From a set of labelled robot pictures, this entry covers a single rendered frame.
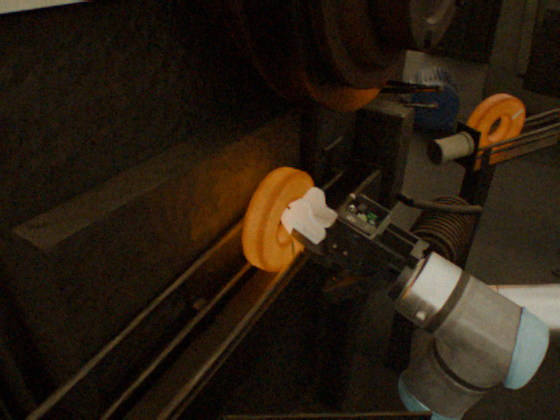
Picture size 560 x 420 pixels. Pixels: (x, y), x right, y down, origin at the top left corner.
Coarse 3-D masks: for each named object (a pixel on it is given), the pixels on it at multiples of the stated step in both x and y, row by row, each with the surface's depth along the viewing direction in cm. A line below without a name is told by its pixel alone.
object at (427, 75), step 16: (416, 80) 273; (432, 80) 262; (448, 80) 263; (416, 96) 260; (432, 96) 256; (448, 96) 253; (416, 112) 263; (432, 112) 261; (448, 112) 258; (432, 128) 268; (448, 128) 277
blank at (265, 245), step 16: (272, 176) 60; (288, 176) 60; (304, 176) 63; (256, 192) 59; (272, 192) 58; (288, 192) 61; (304, 192) 65; (256, 208) 58; (272, 208) 58; (256, 224) 58; (272, 224) 59; (256, 240) 58; (272, 240) 61; (288, 240) 66; (256, 256) 60; (272, 256) 62; (288, 256) 67
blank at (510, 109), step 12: (492, 96) 101; (504, 96) 100; (480, 108) 101; (492, 108) 99; (504, 108) 100; (516, 108) 102; (480, 120) 100; (492, 120) 101; (504, 120) 105; (516, 120) 104; (504, 132) 106; (516, 132) 106; (480, 144) 104; (492, 156) 108
